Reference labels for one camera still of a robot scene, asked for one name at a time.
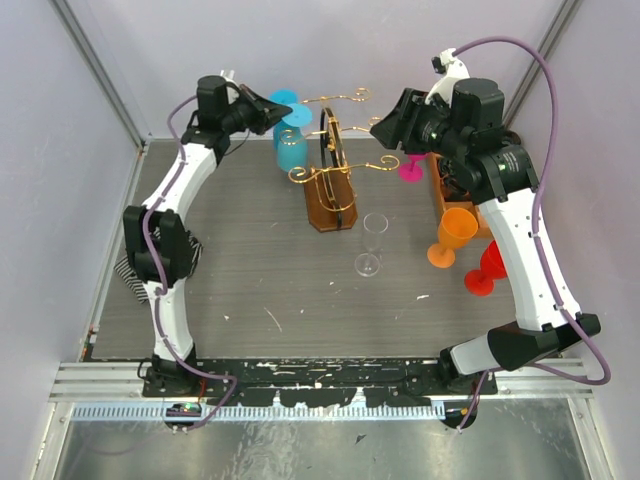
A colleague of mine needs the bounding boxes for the orange plastic wine glass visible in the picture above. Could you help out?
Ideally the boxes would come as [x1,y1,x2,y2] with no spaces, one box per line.
[427,207,478,269]

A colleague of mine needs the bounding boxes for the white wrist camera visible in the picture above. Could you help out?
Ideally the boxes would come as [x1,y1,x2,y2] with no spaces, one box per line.
[220,69,239,104]
[426,48,470,105]

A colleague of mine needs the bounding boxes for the clear glass wine glass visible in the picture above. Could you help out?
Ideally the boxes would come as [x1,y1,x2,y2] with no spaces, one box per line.
[354,213,389,278]

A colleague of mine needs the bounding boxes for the light blue wine glass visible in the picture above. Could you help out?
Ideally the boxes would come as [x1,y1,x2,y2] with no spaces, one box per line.
[269,88,297,150]
[275,103,312,173]

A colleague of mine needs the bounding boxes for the black white striped bag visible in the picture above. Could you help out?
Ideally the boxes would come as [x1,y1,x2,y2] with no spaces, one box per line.
[113,227,205,305]

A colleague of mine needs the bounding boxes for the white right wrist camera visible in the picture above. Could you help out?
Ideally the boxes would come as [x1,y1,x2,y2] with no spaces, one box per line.
[426,48,470,105]

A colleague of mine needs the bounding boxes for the light blue front wine glass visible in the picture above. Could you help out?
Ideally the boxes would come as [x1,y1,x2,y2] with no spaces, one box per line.
[275,103,312,173]

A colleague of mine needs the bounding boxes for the gold wire wine glass rack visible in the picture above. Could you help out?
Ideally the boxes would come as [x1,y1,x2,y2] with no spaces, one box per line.
[287,87,400,233]

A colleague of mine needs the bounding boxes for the magenta plastic wine glass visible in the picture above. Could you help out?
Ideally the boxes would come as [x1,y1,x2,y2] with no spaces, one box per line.
[398,154,427,183]

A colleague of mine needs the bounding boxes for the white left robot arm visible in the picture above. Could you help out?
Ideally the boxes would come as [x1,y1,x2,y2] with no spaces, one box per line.
[123,73,292,396]

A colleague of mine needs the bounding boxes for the white cable duct strip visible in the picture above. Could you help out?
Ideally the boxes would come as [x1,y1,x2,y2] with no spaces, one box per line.
[70,401,445,422]

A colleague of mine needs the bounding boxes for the wooden compartment tray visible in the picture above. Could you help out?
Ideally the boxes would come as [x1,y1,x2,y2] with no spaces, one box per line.
[427,153,493,239]

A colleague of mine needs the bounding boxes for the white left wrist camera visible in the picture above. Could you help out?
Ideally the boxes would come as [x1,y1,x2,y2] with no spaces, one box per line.
[220,69,239,104]

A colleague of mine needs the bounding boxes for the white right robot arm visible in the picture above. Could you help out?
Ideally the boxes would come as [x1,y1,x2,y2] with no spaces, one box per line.
[371,78,601,394]

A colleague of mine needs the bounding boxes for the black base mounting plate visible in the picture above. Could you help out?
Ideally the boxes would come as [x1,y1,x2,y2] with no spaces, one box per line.
[137,357,497,408]

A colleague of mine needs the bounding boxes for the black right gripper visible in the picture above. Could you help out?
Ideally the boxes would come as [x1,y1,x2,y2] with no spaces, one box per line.
[370,87,468,162]

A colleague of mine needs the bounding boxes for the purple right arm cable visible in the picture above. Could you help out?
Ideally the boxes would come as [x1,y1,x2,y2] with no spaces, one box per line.
[452,35,612,431]

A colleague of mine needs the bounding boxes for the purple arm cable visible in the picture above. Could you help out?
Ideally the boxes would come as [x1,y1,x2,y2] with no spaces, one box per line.
[142,94,239,434]
[452,35,612,431]

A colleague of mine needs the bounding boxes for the red plastic wine glass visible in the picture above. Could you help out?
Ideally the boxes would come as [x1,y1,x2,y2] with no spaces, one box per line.
[464,240,507,296]

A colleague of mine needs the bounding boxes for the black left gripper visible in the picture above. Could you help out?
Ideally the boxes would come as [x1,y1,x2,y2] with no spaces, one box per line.
[222,84,293,136]

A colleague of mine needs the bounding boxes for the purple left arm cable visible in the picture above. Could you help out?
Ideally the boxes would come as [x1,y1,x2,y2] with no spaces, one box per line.
[142,94,239,434]

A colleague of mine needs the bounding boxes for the aluminium front rail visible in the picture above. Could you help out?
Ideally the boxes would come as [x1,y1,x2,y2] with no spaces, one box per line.
[50,357,593,407]

